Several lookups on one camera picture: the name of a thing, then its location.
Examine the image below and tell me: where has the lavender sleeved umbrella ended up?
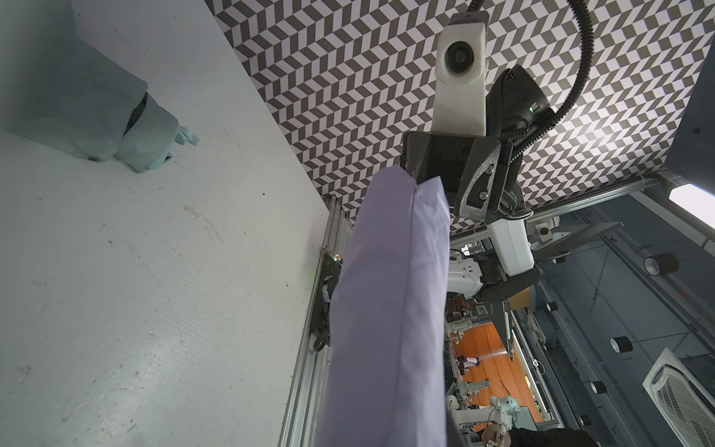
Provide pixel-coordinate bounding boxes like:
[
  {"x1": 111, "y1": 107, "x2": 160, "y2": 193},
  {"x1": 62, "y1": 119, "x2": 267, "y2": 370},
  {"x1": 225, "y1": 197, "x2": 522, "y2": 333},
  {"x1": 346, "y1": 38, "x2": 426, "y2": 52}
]
[{"x1": 315, "y1": 166, "x2": 451, "y2": 446}]

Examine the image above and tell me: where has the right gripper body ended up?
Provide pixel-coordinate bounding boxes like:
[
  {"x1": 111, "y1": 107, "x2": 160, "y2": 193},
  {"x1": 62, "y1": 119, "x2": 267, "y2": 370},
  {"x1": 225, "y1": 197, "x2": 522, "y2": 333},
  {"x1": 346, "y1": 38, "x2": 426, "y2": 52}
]
[{"x1": 400, "y1": 131, "x2": 517, "y2": 220}]

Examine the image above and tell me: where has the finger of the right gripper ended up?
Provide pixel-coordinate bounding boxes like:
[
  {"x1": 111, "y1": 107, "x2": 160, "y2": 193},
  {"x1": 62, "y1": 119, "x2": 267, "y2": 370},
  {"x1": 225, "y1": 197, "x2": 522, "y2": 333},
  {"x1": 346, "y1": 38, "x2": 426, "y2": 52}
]
[{"x1": 454, "y1": 136, "x2": 501, "y2": 222}]

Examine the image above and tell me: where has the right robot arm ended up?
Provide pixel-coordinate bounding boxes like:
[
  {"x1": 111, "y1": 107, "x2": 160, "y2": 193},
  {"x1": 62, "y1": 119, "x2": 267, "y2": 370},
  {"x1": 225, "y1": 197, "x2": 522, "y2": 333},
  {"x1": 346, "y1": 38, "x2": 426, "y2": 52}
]
[{"x1": 400, "y1": 1, "x2": 594, "y2": 304}]

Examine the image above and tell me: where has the mint green sleeved umbrella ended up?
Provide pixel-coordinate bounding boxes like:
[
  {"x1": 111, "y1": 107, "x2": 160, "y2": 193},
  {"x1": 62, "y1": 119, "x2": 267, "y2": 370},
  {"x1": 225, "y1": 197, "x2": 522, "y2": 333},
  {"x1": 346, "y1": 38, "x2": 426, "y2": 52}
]
[{"x1": 1, "y1": 1, "x2": 198, "y2": 173}]

